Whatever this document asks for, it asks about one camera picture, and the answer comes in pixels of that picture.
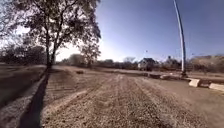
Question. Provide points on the house with dark roof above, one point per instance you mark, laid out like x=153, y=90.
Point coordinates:
x=147, y=63

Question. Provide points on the brown gravel dirt ground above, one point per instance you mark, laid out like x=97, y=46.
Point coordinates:
x=116, y=103

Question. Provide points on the pale concrete block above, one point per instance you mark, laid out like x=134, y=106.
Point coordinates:
x=216, y=87
x=195, y=82
x=164, y=76

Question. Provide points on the large dark tree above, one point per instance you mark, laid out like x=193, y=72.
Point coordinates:
x=55, y=30

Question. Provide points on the tall pale pole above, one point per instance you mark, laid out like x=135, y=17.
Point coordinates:
x=182, y=40

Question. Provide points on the distant row of trees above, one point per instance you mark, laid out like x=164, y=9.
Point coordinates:
x=200, y=63

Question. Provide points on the dark group of trees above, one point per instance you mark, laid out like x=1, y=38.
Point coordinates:
x=23, y=55

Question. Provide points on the dark asphalt road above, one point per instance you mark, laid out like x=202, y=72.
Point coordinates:
x=15, y=81

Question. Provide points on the pale kerb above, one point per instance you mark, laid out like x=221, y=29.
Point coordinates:
x=18, y=105

